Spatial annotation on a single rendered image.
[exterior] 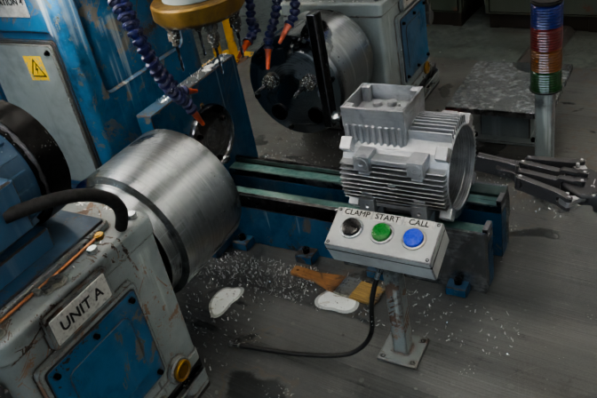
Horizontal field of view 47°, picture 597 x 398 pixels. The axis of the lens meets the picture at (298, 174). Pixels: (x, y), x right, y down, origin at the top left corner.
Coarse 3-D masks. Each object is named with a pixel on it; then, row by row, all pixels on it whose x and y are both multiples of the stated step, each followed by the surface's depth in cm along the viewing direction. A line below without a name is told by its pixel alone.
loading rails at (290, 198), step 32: (256, 160) 155; (256, 192) 145; (288, 192) 151; (320, 192) 146; (480, 192) 130; (256, 224) 146; (288, 224) 142; (320, 224) 137; (448, 224) 124; (480, 224) 130; (448, 256) 124; (480, 256) 120; (448, 288) 125; (480, 288) 124
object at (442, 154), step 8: (472, 120) 123; (344, 136) 123; (344, 144) 123; (352, 144) 123; (440, 152) 114; (448, 152) 114; (440, 160) 114; (448, 160) 114; (472, 184) 129; (352, 200) 129; (440, 216) 120; (448, 216) 120
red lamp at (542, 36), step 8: (536, 32) 130; (544, 32) 129; (552, 32) 129; (560, 32) 130; (536, 40) 131; (544, 40) 130; (552, 40) 130; (560, 40) 131; (536, 48) 132; (544, 48) 131; (552, 48) 131; (560, 48) 131
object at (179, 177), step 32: (128, 160) 114; (160, 160) 114; (192, 160) 116; (128, 192) 109; (160, 192) 109; (192, 192) 113; (224, 192) 118; (160, 224) 108; (192, 224) 112; (224, 224) 119; (192, 256) 112
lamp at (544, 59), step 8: (536, 56) 133; (544, 56) 132; (552, 56) 132; (560, 56) 132; (536, 64) 134; (544, 64) 133; (552, 64) 132; (560, 64) 133; (536, 72) 135; (544, 72) 134; (552, 72) 133
